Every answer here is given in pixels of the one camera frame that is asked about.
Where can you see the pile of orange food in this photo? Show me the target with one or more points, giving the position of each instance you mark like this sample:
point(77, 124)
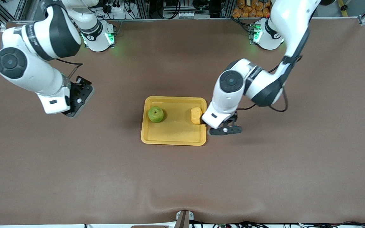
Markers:
point(249, 11)

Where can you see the aluminium table frame rail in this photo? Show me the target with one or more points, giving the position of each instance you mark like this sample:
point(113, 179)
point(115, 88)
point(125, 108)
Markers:
point(169, 20)

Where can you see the yellow potato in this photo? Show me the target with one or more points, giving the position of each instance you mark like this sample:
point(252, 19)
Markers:
point(195, 116)

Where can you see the white power strip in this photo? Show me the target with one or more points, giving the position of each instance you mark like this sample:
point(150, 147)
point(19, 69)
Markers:
point(119, 8)

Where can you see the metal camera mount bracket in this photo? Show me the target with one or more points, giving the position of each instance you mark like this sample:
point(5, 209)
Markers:
point(184, 220)

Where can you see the grey electronic device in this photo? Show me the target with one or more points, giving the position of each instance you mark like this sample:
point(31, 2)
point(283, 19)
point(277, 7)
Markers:
point(185, 14)

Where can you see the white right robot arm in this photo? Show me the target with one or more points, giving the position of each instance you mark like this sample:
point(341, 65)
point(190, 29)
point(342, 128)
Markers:
point(40, 76)

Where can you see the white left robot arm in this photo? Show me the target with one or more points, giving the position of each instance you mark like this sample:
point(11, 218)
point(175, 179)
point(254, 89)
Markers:
point(230, 95)

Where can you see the yellow plastic tray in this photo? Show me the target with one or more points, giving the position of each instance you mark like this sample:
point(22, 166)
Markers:
point(176, 133)

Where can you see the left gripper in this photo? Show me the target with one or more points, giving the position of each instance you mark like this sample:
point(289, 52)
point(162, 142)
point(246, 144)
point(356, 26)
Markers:
point(233, 118)

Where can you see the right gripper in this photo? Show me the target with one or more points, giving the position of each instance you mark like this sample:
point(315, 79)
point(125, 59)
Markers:
point(81, 81)

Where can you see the green apple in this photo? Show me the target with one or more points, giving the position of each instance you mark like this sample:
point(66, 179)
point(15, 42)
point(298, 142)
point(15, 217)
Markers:
point(156, 114)

